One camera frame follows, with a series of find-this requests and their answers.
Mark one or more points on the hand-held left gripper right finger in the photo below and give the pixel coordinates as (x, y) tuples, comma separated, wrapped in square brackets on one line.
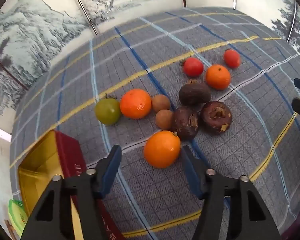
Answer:
[(190, 170)]

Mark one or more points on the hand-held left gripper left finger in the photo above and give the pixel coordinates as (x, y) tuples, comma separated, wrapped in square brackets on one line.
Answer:
[(113, 170)]

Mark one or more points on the large orange with stem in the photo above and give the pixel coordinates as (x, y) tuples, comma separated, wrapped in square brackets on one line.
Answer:
[(162, 149)]

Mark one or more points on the red tin box gold inside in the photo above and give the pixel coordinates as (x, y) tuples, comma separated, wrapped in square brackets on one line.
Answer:
[(70, 152)]

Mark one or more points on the dark brown wrinkled fruit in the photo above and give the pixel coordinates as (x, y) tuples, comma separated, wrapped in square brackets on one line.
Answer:
[(185, 122), (194, 93)]

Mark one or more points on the brown longan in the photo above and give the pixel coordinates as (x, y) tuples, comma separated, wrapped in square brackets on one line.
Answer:
[(164, 120), (161, 103)]

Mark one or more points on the green tomato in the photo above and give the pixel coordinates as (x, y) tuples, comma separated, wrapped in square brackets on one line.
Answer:
[(107, 111)]

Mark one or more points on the orange mandarin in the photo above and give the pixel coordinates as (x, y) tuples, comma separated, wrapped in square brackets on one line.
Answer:
[(218, 77), (135, 103)]

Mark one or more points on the oblong red tomato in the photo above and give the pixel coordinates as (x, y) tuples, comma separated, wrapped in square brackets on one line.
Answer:
[(231, 58)]

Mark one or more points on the dark brown scarred fruit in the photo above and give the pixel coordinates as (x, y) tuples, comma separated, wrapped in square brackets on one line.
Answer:
[(215, 117)]

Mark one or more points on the round red tomato with stem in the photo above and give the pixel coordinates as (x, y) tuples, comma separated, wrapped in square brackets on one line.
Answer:
[(193, 66)]

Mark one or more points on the green packet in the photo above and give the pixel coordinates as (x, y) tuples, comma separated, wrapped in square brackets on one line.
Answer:
[(16, 215)]

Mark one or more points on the grey plaid tablecloth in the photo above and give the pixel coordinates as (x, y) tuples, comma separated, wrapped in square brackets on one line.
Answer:
[(165, 42)]

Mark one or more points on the landscape painted folding screen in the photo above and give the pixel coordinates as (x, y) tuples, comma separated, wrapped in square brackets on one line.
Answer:
[(27, 42)]

